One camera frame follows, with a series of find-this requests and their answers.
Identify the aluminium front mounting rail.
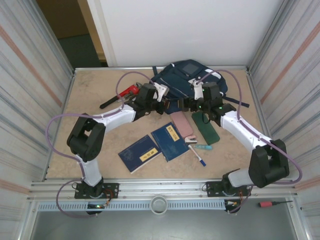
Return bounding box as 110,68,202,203
29,177,298,201

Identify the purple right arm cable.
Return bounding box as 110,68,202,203
198,69,303,215

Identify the white pen with blue cap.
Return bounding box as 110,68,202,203
187,144,207,167

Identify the aluminium back table rail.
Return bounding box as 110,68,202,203
73,65,251,73

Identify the right controller circuit board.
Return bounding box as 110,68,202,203
224,199,243,210

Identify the grey round pipe fitting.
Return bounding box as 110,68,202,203
150,195,168,214

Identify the red pipe wrench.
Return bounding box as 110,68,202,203
99,83,145,110

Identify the pink pencil case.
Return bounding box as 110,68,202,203
170,111,195,139

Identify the left controller circuit board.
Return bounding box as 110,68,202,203
86,202,109,210

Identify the controller circuit board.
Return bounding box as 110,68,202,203
224,199,243,210
86,202,109,210

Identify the blue notebook with yellow label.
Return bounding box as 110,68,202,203
150,121,190,163
117,134,163,175

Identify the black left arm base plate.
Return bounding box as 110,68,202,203
74,182,120,200

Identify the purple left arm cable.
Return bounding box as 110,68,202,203
48,71,161,219

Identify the dark green pencil case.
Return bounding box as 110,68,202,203
191,111,221,146

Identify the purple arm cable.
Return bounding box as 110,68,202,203
198,69,303,215
48,71,161,219

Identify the white door frame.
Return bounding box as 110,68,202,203
86,0,118,68

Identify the pink and white stapler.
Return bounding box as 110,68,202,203
184,134,198,145

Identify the navy blue backpack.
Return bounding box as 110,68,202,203
149,59,251,116

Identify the grey slotted cable duct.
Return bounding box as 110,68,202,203
37,199,226,212

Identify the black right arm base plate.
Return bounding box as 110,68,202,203
205,181,251,198

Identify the red handled screwdriver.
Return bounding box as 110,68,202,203
258,199,294,208

